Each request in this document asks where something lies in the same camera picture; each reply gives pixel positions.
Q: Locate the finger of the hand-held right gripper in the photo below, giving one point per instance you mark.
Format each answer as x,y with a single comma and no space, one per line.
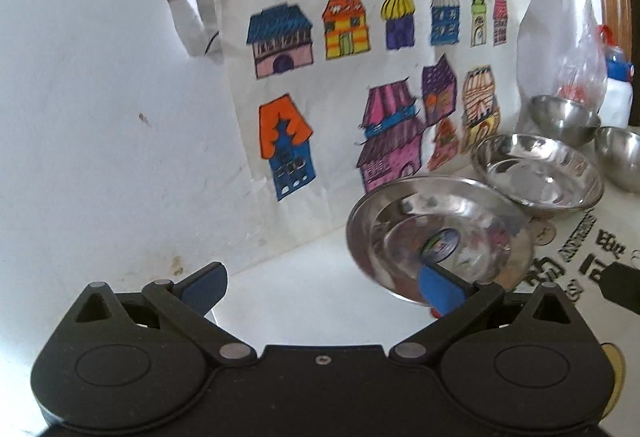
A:
622,284

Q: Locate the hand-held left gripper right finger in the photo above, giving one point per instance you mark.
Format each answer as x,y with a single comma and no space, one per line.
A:
437,289

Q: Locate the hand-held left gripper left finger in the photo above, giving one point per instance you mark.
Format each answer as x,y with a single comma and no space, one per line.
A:
205,289

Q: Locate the steel plate with sticker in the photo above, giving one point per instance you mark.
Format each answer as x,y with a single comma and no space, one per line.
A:
400,237

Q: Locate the steel bowl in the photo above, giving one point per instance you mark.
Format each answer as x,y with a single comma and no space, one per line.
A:
565,119
622,157
537,174

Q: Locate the white printed tablecloth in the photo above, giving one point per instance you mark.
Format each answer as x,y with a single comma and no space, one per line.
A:
575,257

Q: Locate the white bottle with blue cap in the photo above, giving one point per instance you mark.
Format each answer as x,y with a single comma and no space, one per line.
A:
617,92

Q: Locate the coloured houses drawing paper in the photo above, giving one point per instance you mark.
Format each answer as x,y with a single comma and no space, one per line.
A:
340,117

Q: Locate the red round object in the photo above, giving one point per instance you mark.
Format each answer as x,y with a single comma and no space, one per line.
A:
575,90

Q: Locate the clear plastic bag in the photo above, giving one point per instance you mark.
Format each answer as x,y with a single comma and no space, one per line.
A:
582,62

